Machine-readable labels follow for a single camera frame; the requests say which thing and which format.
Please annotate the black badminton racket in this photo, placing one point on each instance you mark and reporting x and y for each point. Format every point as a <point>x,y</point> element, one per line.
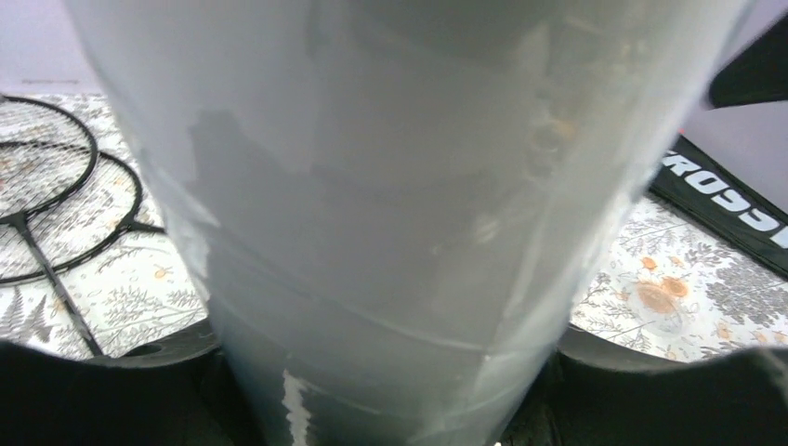
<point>109,205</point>
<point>47,155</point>

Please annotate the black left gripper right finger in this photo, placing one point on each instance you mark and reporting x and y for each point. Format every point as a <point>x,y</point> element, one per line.
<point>595,392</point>

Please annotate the black racket bag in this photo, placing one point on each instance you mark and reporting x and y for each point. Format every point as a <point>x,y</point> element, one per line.
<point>709,195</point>

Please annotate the floral tablecloth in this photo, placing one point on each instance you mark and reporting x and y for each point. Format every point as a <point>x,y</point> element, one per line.
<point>669,289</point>

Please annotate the white shuttlecock tube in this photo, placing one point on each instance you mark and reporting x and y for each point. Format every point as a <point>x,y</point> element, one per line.
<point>389,207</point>

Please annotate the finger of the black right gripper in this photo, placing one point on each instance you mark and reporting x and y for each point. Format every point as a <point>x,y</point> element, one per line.
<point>756,75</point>

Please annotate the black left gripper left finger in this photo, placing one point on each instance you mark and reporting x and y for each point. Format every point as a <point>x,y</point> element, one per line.
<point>177,390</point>

